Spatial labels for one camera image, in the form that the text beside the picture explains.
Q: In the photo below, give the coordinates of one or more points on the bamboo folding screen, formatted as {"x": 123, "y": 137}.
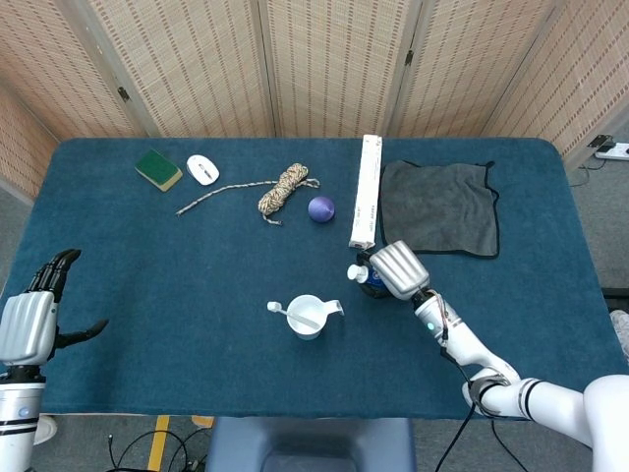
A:
{"x": 319, "y": 64}

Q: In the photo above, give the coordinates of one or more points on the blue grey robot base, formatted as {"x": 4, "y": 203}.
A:
{"x": 309, "y": 442}

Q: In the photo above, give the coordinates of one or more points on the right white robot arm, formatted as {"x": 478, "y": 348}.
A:
{"x": 462, "y": 344}

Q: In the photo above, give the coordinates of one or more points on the green yellow sponge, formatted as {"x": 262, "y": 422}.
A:
{"x": 156, "y": 166}

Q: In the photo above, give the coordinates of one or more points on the white round floor disc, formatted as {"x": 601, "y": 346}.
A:
{"x": 46, "y": 430}

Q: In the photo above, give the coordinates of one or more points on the white computer mouse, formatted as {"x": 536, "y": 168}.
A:
{"x": 201, "y": 169}

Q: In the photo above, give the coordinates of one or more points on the long white carton box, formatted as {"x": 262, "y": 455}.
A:
{"x": 366, "y": 196}

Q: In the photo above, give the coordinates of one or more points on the grey towel with black edge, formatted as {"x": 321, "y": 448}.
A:
{"x": 437, "y": 211}

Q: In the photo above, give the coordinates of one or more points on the black metal screen hinge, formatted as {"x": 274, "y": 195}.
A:
{"x": 123, "y": 93}
{"x": 409, "y": 56}
{"x": 600, "y": 141}

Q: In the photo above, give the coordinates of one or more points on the purple ball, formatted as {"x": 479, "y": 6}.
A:
{"x": 322, "y": 209}

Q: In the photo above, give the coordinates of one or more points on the white power strip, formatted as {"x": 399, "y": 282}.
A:
{"x": 614, "y": 151}

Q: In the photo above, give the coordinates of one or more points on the grey white shoe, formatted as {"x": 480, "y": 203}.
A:
{"x": 621, "y": 329}

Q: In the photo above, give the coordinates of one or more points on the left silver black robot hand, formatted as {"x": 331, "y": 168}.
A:
{"x": 27, "y": 329}

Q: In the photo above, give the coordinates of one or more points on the short yellow floor tape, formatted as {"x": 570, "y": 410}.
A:
{"x": 204, "y": 421}

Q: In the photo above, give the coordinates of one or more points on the blue tablecloth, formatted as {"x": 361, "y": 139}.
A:
{"x": 196, "y": 295}

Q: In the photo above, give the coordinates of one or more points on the black flat floor stand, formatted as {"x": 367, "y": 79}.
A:
{"x": 616, "y": 292}

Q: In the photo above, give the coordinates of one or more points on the white toothbrush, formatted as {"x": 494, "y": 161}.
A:
{"x": 273, "y": 307}

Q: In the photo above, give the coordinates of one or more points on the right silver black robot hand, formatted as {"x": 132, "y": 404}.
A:
{"x": 400, "y": 270}

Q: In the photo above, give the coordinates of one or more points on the blue white toothpaste tube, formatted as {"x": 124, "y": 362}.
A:
{"x": 355, "y": 273}

